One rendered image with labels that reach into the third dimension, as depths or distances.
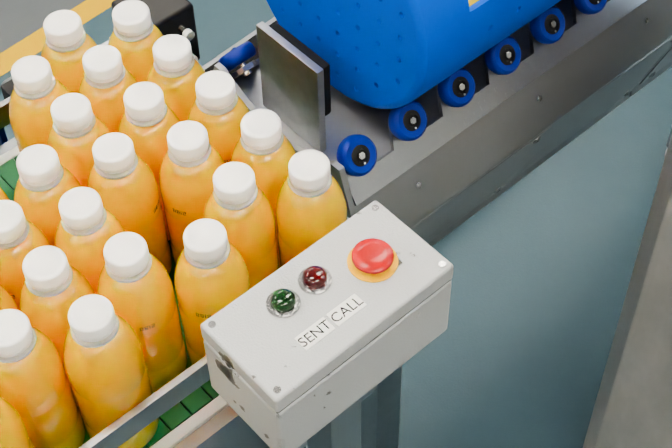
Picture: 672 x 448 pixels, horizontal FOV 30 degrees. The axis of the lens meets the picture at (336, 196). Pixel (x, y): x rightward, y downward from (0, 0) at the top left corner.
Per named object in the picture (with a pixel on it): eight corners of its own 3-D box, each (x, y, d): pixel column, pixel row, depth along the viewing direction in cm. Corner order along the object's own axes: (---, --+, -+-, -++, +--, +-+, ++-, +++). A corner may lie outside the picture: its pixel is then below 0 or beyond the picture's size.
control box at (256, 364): (448, 329, 115) (455, 262, 107) (282, 462, 107) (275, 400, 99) (374, 264, 120) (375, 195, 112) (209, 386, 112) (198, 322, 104)
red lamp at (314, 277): (333, 281, 106) (333, 273, 105) (313, 296, 105) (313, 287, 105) (316, 266, 107) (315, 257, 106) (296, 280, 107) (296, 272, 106)
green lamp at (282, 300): (301, 304, 105) (301, 296, 104) (281, 319, 104) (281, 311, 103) (284, 288, 106) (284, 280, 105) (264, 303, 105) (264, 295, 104)
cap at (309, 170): (281, 183, 117) (280, 170, 115) (301, 155, 119) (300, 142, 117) (317, 198, 115) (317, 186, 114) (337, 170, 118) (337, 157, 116)
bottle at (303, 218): (269, 296, 130) (259, 187, 116) (302, 249, 134) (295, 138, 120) (328, 322, 128) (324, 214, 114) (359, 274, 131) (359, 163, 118)
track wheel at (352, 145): (369, 126, 133) (359, 126, 135) (337, 148, 131) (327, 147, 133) (386, 163, 134) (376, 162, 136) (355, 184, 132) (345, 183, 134)
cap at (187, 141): (180, 127, 121) (178, 114, 120) (216, 139, 120) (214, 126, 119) (161, 155, 119) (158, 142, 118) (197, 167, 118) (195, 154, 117)
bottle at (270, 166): (312, 260, 133) (306, 150, 119) (250, 279, 131) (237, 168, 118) (292, 213, 137) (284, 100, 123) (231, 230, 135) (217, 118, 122)
